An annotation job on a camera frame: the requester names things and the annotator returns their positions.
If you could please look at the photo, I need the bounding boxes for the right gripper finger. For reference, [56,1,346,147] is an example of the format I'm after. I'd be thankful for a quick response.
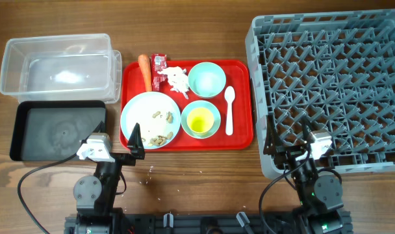
[301,116,314,137]
[264,115,284,155]

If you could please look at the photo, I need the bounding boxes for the light blue plate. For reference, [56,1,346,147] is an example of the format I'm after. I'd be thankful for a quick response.
[120,92,181,150]

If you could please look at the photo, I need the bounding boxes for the white plastic spoon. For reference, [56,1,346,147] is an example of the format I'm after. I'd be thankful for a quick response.
[224,86,235,136]

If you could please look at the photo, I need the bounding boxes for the red snack wrapper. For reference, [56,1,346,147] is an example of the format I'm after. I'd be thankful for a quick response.
[151,53,167,92]

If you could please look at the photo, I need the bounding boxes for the yellow cup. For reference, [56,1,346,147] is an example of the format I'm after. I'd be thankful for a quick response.
[186,107,214,135]

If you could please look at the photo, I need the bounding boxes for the light blue small bowl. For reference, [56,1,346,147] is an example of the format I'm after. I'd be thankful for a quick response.
[181,100,221,139]

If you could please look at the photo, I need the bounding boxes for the white tissue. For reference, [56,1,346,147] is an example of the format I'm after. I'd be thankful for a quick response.
[157,66,190,99]

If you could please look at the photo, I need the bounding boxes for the orange carrot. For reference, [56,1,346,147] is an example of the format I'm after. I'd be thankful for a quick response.
[138,54,152,92]

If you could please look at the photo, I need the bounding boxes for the mint green bowl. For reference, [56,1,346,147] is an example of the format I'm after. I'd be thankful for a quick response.
[188,62,226,99]

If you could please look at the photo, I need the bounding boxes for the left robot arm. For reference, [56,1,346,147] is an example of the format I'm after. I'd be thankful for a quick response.
[64,122,145,234]

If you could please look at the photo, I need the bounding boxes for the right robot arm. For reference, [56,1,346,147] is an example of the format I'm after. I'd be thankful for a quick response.
[259,115,344,233]

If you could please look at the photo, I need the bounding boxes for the black waste tray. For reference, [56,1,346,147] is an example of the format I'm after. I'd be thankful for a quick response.
[10,100,107,162]

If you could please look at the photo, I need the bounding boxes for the grey dishwasher rack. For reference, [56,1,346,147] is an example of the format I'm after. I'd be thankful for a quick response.
[245,9,395,174]

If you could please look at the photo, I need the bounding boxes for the peanuts on plate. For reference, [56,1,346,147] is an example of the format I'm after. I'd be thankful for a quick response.
[136,110,173,147]

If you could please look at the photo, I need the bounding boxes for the red serving tray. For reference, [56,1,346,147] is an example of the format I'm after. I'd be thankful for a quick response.
[120,60,253,152]

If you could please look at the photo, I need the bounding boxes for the clear plastic bin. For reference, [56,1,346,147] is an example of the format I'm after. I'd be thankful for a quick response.
[0,33,122,104]

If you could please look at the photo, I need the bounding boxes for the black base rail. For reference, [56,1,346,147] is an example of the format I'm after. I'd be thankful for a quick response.
[64,211,353,233]

